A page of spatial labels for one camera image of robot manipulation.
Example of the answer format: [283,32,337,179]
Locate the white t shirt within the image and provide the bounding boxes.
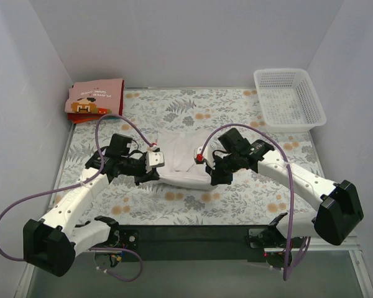
[157,130,214,191]

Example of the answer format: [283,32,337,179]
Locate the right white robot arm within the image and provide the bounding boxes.
[195,127,364,248]

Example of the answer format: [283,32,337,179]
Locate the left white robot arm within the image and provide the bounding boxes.
[23,134,165,277]

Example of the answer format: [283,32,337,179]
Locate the floral patterned table mat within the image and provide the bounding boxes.
[59,89,311,225]

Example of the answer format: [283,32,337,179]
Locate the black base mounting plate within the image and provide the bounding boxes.
[114,224,286,263]

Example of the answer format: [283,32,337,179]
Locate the white plastic mesh basket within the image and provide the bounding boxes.
[254,68,326,133]

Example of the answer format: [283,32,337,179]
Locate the folded pink printed t shirt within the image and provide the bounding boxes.
[64,79,125,116]

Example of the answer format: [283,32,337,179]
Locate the folded red t shirt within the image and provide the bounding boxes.
[67,79,126,124]

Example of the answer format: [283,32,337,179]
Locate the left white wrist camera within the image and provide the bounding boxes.
[145,143,165,173]

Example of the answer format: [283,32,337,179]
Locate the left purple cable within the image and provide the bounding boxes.
[0,114,159,282]

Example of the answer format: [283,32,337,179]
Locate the purple cable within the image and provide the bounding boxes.
[0,114,159,282]
[195,124,311,282]

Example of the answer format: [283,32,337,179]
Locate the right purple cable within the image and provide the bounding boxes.
[195,124,311,282]

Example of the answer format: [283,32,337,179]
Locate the aluminium extrusion rail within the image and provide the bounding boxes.
[16,236,373,297]

